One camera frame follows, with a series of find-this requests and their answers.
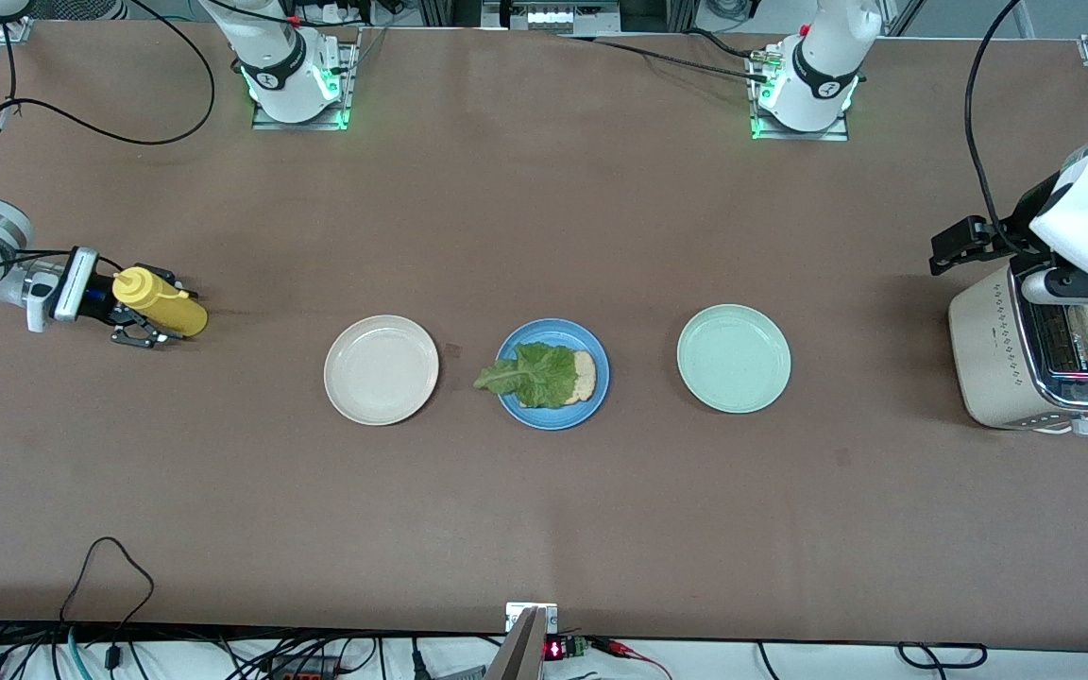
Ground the black flat loop cable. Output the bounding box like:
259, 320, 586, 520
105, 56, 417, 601
898, 642, 989, 670

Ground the yellow mustard squeeze bottle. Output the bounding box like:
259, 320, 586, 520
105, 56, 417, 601
112, 266, 210, 338

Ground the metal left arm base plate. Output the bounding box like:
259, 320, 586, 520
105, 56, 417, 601
750, 47, 850, 143

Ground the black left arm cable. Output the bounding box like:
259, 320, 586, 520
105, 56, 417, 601
964, 0, 1036, 251

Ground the green lettuce leaf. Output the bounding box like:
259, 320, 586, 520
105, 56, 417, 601
473, 342, 580, 410

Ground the short black table cable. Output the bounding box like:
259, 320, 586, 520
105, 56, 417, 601
686, 28, 767, 60

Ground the white mounting bracket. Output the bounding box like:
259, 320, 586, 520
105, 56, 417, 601
504, 602, 559, 636

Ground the long black table cable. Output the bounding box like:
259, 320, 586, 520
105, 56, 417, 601
558, 34, 776, 84

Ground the orange black connector block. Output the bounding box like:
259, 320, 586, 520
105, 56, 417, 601
265, 659, 342, 680

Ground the grey electrical box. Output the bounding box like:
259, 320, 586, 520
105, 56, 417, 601
483, 0, 622, 34

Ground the red clip lead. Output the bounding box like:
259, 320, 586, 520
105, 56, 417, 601
591, 637, 672, 680

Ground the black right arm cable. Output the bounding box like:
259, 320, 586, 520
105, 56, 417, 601
0, 0, 216, 275

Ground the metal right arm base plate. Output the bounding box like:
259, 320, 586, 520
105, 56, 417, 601
251, 28, 361, 131

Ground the grey metal bar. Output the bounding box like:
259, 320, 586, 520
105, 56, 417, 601
485, 607, 547, 680

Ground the black looped cable with plug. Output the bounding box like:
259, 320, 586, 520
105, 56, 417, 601
58, 536, 156, 680

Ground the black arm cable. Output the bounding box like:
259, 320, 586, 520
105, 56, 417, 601
0, 0, 216, 275
964, 0, 1036, 251

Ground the blue round plate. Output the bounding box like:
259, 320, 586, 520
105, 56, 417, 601
493, 318, 611, 432

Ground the beige chrome toaster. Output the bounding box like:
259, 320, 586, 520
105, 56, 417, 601
947, 260, 1088, 434

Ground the pale green round plate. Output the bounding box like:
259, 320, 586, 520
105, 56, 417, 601
676, 303, 792, 415

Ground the teal cable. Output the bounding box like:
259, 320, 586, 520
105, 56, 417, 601
67, 625, 94, 680

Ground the beige round plate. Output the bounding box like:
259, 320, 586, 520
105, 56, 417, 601
323, 314, 440, 427

